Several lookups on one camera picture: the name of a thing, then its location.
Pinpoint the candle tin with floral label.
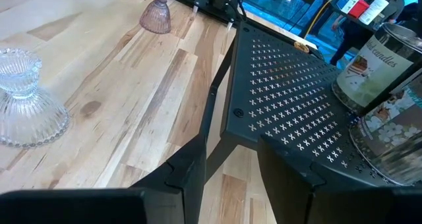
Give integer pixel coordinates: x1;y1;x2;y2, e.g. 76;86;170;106
348;75;422;187

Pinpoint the candle tin with cake label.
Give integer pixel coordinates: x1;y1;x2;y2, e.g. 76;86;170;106
331;22;422;115

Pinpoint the yellow hanging cable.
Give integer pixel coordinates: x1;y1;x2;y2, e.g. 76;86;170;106
302;0;362;40

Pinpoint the red box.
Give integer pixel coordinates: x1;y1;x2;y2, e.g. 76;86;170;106
347;0;371;20

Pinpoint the clear glass candlestick holder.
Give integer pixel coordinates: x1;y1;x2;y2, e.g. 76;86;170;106
0;48;71;149

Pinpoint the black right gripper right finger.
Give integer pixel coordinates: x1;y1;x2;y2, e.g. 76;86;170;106
258;134;422;224

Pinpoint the white cylindrical container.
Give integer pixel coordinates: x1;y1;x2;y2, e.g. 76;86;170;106
358;0;390;26

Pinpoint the black perforated metal rack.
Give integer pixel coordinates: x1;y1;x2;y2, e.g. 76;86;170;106
197;21;422;189

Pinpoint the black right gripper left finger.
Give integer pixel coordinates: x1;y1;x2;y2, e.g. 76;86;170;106
0;134;207;224

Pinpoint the pink glass candlestick holder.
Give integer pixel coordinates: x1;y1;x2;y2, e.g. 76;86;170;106
138;0;175;35

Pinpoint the person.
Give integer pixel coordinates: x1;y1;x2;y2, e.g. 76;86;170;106
329;0;411;67

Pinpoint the white and blue box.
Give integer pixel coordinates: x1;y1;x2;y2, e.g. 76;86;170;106
336;0;363;14

